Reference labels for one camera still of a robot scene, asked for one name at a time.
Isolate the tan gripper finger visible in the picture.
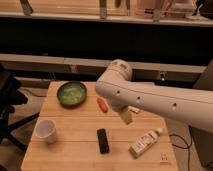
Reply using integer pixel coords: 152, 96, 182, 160
120, 108, 133, 125

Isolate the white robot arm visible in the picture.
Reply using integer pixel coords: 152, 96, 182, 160
95, 59, 213, 133

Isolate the white sponge block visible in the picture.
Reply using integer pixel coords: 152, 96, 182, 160
128, 106, 140, 114

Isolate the orange carrot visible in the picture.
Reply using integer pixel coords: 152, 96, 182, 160
97, 97, 108, 113

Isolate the white plastic bottle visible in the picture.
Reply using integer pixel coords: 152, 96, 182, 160
129, 128, 163, 158

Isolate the black remote control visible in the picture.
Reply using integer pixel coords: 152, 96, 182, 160
97, 129, 109, 154

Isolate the green bowl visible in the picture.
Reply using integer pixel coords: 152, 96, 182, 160
57, 81, 87, 107

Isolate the black office chair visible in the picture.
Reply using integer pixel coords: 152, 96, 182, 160
0, 64, 39, 151

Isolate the black cable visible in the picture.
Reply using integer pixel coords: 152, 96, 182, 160
168, 125, 193, 171

